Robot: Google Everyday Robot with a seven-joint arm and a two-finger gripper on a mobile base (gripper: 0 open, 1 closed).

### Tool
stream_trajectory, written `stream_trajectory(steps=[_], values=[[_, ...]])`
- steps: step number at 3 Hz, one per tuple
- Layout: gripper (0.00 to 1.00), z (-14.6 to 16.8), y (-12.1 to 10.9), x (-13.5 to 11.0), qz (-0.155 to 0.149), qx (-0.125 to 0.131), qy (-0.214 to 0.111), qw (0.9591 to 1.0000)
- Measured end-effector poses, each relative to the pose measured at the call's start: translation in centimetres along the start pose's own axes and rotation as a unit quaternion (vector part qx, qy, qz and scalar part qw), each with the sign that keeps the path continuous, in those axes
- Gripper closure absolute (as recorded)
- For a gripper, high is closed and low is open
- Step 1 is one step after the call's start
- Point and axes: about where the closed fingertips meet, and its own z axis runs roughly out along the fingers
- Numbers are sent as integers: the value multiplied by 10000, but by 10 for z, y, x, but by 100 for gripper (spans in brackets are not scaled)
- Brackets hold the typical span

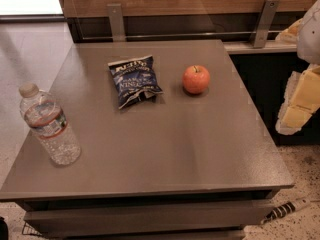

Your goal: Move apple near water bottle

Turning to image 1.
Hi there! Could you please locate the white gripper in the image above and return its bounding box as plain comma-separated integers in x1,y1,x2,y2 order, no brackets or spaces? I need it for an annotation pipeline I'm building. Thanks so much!
275,0,320,135

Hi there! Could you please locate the red apple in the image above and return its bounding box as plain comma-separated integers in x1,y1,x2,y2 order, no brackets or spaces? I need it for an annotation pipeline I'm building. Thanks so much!
182,65,210,94

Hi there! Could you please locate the clear plastic water bottle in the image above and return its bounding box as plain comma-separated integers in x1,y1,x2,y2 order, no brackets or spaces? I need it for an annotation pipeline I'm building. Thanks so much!
19,83,81,166

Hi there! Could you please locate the black white striped tool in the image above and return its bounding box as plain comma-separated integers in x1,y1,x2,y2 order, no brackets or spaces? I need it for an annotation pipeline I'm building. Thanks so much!
261,198,311,224

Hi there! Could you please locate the grey table drawer front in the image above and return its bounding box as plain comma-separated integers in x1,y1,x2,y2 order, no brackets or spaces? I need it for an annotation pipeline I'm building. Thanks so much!
25,200,273,237

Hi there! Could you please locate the blue chip bag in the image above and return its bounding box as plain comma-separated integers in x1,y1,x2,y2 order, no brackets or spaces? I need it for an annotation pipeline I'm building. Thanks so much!
108,55,163,109

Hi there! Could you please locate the horizontal metal rail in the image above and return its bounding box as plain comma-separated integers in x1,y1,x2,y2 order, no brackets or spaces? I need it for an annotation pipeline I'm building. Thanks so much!
80,30,281,42

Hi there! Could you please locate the right metal bracket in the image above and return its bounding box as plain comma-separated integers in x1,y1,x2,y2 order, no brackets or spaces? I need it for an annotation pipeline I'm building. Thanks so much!
250,0,280,49

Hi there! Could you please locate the metal bracket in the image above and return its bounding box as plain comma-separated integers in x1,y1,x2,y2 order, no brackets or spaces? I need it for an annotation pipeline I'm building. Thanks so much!
250,0,280,49
107,3,126,42

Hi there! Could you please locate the left metal bracket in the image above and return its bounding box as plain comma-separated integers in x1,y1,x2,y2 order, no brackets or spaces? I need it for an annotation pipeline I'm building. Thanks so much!
107,3,126,42

